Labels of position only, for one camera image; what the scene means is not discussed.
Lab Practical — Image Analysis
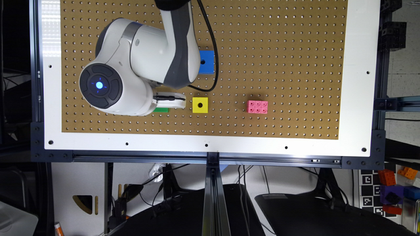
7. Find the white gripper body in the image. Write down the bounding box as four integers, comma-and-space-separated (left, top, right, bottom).
154, 92, 186, 109

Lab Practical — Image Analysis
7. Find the green block with hole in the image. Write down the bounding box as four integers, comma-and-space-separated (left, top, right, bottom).
153, 108, 170, 113

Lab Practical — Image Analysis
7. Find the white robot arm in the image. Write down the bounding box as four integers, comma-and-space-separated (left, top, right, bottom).
79, 1, 201, 116

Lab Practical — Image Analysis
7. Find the yellow block with hole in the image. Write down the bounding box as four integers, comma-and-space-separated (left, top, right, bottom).
192, 97, 209, 113

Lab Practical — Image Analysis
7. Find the blue block with hole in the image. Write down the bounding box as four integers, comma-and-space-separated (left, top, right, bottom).
199, 50, 215, 75

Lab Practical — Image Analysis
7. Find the orange block left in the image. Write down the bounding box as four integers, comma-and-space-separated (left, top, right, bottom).
378, 169, 396, 186

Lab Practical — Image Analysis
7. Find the orange block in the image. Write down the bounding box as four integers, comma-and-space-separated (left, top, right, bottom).
378, 169, 396, 186
397, 167, 418, 180

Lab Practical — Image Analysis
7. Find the purple block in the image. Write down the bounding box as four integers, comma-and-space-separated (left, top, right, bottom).
380, 186, 404, 205

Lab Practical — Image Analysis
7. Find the red block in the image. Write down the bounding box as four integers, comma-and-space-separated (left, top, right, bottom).
383, 205, 402, 215

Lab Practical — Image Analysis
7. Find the orange block right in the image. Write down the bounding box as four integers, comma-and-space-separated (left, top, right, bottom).
397, 167, 418, 180

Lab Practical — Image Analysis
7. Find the blue block on shelf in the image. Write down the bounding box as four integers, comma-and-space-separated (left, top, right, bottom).
404, 186, 420, 200

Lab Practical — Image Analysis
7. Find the pink studded brick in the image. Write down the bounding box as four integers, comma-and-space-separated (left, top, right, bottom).
246, 100, 268, 114

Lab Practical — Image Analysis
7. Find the brown pegboard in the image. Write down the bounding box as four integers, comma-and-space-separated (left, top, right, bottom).
60, 0, 348, 140

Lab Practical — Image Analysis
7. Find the orange glue tube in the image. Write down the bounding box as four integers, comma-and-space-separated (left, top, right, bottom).
54, 222, 64, 236

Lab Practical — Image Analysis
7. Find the black chair right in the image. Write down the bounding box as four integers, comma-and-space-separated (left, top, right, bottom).
255, 193, 415, 236

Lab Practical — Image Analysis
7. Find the black white marker sheet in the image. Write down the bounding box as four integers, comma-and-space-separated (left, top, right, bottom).
358, 170, 396, 218

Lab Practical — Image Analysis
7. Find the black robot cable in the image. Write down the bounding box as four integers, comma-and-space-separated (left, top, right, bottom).
186, 0, 220, 93

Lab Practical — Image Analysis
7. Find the dark aluminium table frame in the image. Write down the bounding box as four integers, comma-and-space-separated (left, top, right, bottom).
28, 0, 420, 236

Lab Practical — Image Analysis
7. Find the white board frame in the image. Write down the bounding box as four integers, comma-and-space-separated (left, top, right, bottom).
37, 0, 381, 158

